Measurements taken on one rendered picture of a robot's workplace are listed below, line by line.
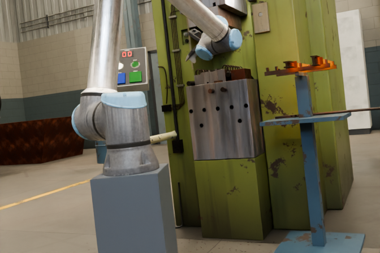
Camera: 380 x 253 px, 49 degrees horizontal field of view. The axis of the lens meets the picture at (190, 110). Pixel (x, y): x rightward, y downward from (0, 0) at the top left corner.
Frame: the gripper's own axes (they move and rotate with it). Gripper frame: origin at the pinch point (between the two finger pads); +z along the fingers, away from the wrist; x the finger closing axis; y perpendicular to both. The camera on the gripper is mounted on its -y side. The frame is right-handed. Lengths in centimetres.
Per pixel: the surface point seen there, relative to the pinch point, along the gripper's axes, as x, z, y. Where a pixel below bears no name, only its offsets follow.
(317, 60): 22, -49, 43
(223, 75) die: 13.9, 12.7, 16.1
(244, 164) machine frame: -5, 19, 65
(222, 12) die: 34.7, 4.4, -15.7
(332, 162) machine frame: 59, 40, 100
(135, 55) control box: -14.2, 36.7, -28.1
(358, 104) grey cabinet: 404, 354, 117
